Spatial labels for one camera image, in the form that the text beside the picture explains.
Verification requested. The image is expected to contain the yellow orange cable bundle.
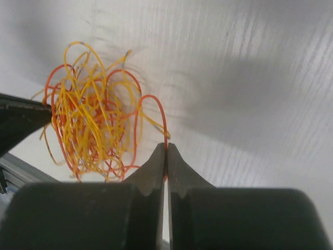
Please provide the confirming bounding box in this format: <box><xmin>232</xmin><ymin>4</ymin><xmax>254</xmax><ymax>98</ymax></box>
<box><xmin>31</xmin><ymin>41</ymin><xmax>171</xmax><ymax>183</ymax></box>

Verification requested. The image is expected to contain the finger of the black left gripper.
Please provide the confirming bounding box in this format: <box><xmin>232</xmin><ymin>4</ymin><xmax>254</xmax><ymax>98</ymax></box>
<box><xmin>0</xmin><ymin>93</ymin><xmax>52</xmax><ymax>156</ymax></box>

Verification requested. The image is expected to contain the aluminium front rail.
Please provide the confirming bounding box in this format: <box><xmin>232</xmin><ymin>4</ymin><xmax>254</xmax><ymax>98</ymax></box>
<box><xmin>1</xmin><ymin>153</ymin><xmax>60</xmax><ymax>194</ymax></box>

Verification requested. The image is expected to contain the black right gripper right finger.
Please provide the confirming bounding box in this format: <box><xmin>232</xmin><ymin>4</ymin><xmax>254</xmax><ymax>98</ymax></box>
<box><xmin>168</xmin><ymin>144</ymin><xmax>332</xmax><ymax>249</ymax></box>

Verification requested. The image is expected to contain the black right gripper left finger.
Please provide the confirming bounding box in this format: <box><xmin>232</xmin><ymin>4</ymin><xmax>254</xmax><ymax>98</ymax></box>
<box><xmin>1</xmin><ymin>143</ymin><xmax>165</xmax><ymax>249</ymax></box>

